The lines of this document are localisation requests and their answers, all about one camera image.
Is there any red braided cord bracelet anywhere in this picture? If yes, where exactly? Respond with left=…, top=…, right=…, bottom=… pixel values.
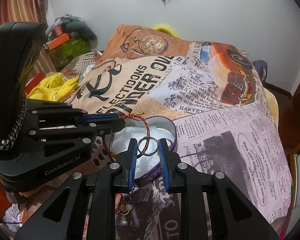
left=101, top=112, right=152, bottom=159

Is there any gold pendant charm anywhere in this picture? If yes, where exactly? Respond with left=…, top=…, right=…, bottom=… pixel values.
left=115, top=193, right=133, bottom=216

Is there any silver key ring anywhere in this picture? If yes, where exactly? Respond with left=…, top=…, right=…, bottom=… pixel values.
left=136, top=136, right=160, bottom=157

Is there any purple heart-shaped tin box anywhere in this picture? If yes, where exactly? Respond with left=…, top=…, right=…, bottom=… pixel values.
left=106, top=116, right=177, bottom=187

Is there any yellow garment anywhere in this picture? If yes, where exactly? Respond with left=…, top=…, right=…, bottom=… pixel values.
left=26, top=73, right=79, bottom=102

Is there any red box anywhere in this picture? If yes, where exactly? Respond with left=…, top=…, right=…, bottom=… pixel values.
left=25, top=73, right=45, bottom=94

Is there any orange box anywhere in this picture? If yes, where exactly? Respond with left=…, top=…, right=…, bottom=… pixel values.
left=47, top=33, right=70, bottom=50

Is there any striped brown curtain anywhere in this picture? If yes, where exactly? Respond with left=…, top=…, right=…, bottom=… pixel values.
left=0, top=0, right=55, bottom=80

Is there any green patterned bag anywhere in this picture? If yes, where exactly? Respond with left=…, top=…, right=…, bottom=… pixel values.
left=49, top=36, right=90, bottom=69

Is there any striped cloth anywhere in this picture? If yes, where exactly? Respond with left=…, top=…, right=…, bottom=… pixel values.
left=61, top=51, right=102, bottom=82

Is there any newspaper print bed quilt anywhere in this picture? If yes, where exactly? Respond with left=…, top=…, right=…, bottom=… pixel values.
left=66, top=25, right=292, bottom=237

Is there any brown wooden door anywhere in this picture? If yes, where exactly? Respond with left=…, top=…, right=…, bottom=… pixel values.
left=279, top=83, right=300, bottom=154

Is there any yellow hoop behind bed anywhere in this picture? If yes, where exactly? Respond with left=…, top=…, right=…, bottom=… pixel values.
left=153, top=24, right=179, bottom=38

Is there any dark blue bag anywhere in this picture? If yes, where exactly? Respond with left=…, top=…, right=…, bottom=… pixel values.
left=253, top=60, right=268, bottom=85

